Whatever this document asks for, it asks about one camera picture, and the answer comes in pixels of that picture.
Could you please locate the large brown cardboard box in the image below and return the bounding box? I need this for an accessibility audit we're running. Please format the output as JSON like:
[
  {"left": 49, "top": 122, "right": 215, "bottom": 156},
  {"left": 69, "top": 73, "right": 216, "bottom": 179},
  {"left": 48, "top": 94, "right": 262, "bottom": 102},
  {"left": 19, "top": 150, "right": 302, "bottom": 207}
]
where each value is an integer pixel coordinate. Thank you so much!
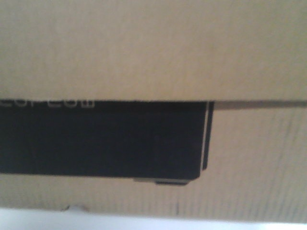
[{"left": 0, "top": 0, "right": 307, "bottom": 223}]

